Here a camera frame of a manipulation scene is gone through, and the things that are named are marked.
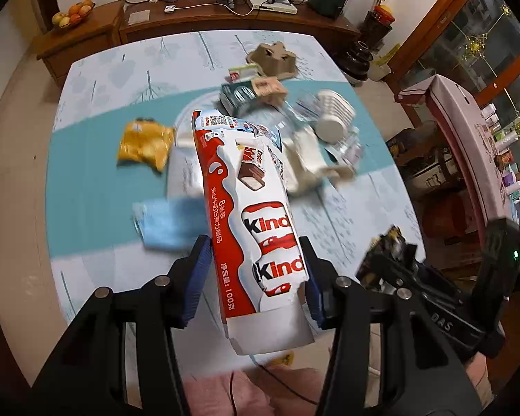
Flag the grey checked paper cup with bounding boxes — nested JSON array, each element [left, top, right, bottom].
[[314, 89, 356, 144]]

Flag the white charger cable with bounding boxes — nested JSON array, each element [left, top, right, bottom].
[[163, 1, 257, 18]]

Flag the green white tea packet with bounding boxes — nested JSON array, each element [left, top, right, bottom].
[[228, 63, 264, 83]]

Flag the clear plastic bottle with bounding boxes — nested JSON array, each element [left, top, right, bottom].
[[269, 93, 322, 139]]

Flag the cream paper bag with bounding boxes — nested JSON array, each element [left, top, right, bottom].
[[283, 127, 355, 196]]

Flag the stacked dark pots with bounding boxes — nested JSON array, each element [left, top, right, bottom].
[[342, 41, 373, 83]]

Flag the pink trousers legs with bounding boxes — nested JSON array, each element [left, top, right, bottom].
[[184, 364, 324, 415]]

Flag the small tan cardboard box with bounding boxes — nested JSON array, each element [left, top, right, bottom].
[[252, 77, 288, 107]]

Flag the pink covered sofa chair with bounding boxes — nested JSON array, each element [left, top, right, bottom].
[[396, 74, 512, 241]]

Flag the white set-top box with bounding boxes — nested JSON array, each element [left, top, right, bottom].
[[245, 0, 297, 15]]

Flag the brown cardboard egg carton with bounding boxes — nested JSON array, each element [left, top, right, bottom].
[[246, 41, 298, 80]]

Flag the fruit bowl with oranges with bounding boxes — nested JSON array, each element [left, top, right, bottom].
[[51, 0, 95, 30]]

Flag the yellow snack wrapper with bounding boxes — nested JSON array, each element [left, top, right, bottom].
[[117, 118, 175, 173]]

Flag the red white Kinder chocolate box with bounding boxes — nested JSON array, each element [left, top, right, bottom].
[[191, 110, 314, 355]]

